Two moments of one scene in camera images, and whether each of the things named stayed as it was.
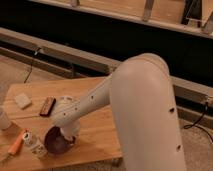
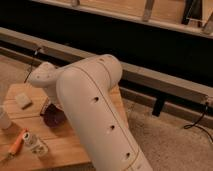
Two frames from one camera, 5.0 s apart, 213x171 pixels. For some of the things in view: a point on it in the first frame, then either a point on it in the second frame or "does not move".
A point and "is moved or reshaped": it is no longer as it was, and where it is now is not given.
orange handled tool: (16, 144) does not move
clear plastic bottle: (36, 146) does not move
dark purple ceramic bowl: (55, 142) is moved or reshaped
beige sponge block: (23, 101) does not move
